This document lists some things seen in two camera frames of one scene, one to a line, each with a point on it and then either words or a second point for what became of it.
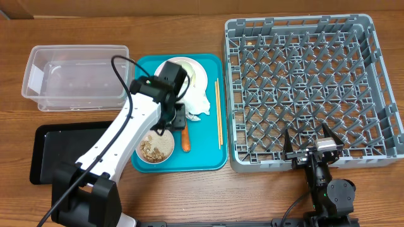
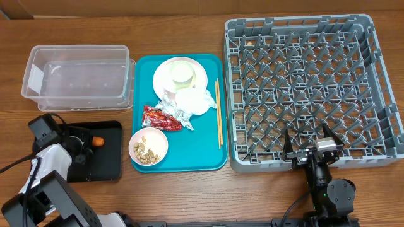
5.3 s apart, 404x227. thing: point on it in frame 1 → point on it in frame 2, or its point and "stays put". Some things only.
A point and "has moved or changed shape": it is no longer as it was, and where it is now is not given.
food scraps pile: (152, 156) has moved or changed shape
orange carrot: (185, 142) → (98, 141)
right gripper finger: (288, 146) stays put
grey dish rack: (312, 91) stays put
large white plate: (200, 75) stays put
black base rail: (275, 222) stays put
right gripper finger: (329, 133) stays put
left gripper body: (175, 121) → (81, 138)
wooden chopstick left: (218, 111) stays put
